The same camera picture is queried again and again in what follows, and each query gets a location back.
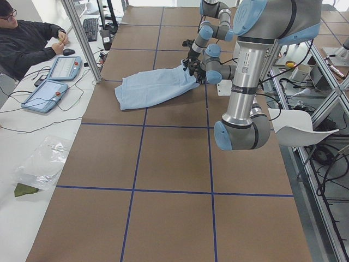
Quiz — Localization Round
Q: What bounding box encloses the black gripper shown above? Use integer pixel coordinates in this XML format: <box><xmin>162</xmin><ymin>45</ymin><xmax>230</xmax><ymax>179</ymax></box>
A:
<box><xmin>182</xmin><ymin>39</ymin><xmax>203</xmax><ymax>72</ymax></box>
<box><xmin>188</xmin><ymin>60</ymin><xmax>206</xmax><ymax>84</ymax></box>

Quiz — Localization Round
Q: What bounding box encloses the light blue button shirt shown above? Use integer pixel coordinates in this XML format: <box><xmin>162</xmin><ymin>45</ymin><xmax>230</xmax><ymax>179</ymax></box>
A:
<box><xmin>115</xmin><ymin>65</ymin><xmax>200</xmax><ymax>111</ymax></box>

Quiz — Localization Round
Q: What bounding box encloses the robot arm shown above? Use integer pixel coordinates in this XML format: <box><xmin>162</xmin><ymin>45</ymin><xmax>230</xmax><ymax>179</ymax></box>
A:
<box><xmin>182</xmin><ymin>1</ymin><xmax>233</xmax><ymax>75</ymax></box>

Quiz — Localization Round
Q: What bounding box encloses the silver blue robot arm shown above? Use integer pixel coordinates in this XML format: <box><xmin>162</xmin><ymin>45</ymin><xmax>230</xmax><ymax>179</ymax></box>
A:
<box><xmin>184</xmin><ymin>1</ymin><xmax>322</xmax><ymax>150</ymax></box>

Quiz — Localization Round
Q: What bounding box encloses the black keyboard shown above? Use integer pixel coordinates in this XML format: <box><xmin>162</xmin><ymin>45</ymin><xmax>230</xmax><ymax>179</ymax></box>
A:
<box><xmin>82</xmin><ymin>18</ymin><xmax>99</xmax><ymax>42</ymax></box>

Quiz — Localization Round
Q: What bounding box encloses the white plastic chair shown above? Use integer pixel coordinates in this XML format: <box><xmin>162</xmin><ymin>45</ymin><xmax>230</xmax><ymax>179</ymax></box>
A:
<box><xmin>268</xmin><ymin>108</ymin><xmax>339</xmax><ymax>162</ymax></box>

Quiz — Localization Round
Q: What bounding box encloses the black computer mouse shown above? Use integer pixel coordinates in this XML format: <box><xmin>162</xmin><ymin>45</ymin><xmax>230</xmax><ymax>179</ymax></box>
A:
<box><xmin>62</xmin><ymin>49</ymin><xmax>75</xmax><ymax>56</ymax></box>

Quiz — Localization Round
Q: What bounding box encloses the upper blue teach pendant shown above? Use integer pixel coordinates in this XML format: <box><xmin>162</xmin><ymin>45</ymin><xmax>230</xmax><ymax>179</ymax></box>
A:
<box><xmin>47</xmin><ymin>56</ymin><xmax>82</xmax><ymax>81</ymax></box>

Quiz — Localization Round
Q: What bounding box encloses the blue teach pendant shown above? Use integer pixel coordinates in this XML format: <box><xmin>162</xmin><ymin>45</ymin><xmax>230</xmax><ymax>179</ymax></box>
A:
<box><xmin>47</xmin><ymin>56</ymin><xmax>82</xmax><ymax>81</ymax></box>
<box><xmin>21</xmin><ymin>80</ymin><xmax>68</xmax><ymax>113</ymax></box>

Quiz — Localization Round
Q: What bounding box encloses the lower blue teach pendant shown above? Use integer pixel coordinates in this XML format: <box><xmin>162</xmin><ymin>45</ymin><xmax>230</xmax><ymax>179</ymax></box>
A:
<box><xmin>21</xmin><ymin>80</ymin><xmax>68</xmax><ymax>113</ymax></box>

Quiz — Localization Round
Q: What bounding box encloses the black phone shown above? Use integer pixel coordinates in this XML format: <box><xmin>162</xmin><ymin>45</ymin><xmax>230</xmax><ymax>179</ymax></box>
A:
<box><xmin>34</xmin><ymin>76</ymin><xmax>46</xmax><ymax>87</ymax></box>

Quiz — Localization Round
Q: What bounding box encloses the person in black sweater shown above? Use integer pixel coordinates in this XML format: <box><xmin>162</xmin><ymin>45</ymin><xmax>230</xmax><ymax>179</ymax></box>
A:
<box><xmin>1</xmin><ymin>1</ymin><xmax>69</xmax><ymax>80</ymax></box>

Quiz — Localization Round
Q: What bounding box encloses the clear plastic bag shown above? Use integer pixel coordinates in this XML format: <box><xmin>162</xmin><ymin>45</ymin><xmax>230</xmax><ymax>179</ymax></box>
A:
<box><xmin>14</xmin><ymin>136</ymin><xmax>73</xmax><ymax>190</ymax></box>

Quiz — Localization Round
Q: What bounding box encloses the olive green cloth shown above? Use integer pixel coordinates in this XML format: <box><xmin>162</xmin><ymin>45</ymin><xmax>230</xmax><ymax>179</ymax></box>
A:
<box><xmin>14</xmin><ymin>183</ymin><xmax>39</xmax><ymax>198</ymax></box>

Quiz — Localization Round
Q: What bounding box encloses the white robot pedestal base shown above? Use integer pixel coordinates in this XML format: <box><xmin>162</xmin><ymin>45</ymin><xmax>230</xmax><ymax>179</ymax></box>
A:
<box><xmin>216</xmin><ymin>80</ymin><xmax>232</xmax><ymax>97</ymax></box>

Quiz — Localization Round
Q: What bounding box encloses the aluminium frame post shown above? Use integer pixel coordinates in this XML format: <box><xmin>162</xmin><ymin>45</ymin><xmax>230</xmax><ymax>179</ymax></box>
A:
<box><xmin>61</xmin><ymin>0</ymin><xmax>102</xmax><ymax>83</ymax></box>

